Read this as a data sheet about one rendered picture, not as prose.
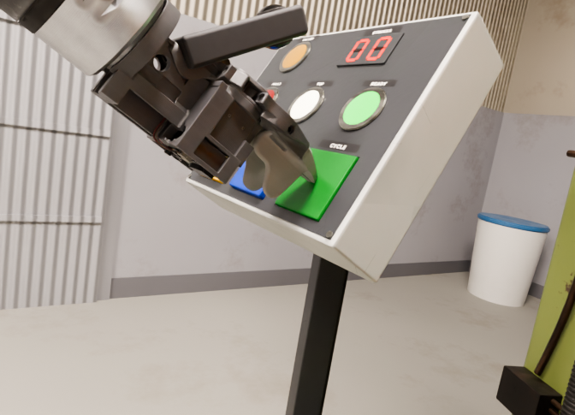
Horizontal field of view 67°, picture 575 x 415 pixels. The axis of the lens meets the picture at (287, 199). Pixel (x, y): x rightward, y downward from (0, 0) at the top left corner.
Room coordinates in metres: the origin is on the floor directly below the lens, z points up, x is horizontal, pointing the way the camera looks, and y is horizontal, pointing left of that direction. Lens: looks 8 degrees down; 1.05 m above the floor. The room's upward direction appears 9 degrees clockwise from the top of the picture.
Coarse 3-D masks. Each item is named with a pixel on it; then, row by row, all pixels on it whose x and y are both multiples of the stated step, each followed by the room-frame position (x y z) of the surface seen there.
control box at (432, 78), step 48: (288, 48) 0.70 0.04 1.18; (336, 48) 0.60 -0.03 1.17; (384, 48) 0.52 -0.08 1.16; (432, 48) 0.47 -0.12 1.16; (480, 48) 0.47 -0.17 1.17; (288, 96) 0.60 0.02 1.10; (336, 96) 0.52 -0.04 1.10; (384, 96) 0.46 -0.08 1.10; (432, 96) 0.43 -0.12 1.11; (480, 96) 0.48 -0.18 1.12; (336, 144) 0.46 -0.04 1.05; (384, 144) 0.42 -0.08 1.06; (432, 144) 0.44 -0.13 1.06; (240, 192) 0.52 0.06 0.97; (384, 192) 0.41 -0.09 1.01; (288, 240) 0.53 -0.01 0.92; (336, 240) 0.38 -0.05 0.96; (384, 240) 0.41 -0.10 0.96
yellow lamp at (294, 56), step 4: (304, 44) 0.66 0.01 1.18; (296, 48) 0.67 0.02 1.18; (300, 48) 0.66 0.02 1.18; (304, 48) 0.65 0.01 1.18; (292, 52) 0.67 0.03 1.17; (296, 52) 0.66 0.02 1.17; (300, 52) 0.65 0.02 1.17; (304, 52) 0.64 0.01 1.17; (288, 56) 0.67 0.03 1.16; (292, 56) 0.66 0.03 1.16; (296, 56) 0.65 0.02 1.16; (300, 56) 0.64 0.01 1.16; (284, 60) 0.67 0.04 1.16; (288, 60) 0.66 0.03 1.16; (292, 60) 0.65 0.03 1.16; (296, 60) 0.64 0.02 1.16; (284, 64) 0.66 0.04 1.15; (288, 64) 0.65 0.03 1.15; (292, 64) 0.65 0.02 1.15
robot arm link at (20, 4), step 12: (0, 0) 0.27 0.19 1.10; (12, 0) 0.27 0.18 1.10; (24, 0) 0.27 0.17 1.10; (36, 0) 0.27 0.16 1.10; (48, 0) 0.27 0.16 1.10; (60, 0) 0.27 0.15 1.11; (12, 12) 0.28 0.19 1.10; (24, 12) 0.28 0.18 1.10; (36, 12) 0.27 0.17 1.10; (48, 12) 0.27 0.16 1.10; (24, 24) 0.29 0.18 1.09; (36, 24) 0.28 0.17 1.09
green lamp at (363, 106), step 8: (360, 96) 0.49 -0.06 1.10; (368, 96) 0.48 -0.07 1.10; (376, 96) 0.47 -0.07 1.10; (352, 104) 0.49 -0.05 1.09; (360, 104) 0.47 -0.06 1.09; (368, 104) 0.47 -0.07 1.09; (376, 104) 0.46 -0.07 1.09; (344, 112) 0.49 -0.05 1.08; (352, 112) 0.48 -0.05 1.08; (360, 112) 0.47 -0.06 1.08; (368, 112) 0.46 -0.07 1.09; (344, 120) 0.48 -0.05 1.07; (352, 120) 0.47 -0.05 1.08; (360, 120) 0.46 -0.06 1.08
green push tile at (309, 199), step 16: (320, 160) 0.46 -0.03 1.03; (336, 160) 0.44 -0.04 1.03; (352, 160) 0.43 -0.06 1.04; (320, 176) 0.44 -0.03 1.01; (336, 176) 0.43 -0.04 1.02; (288, 192) 0.46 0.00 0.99; (304, 192) 0.44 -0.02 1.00; (320, 192) 0.43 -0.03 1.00; (336, 192) 0.42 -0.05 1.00; (288, 208) 0.44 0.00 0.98; (304, 208) 0.43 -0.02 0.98; (320, 208) 0.41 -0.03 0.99
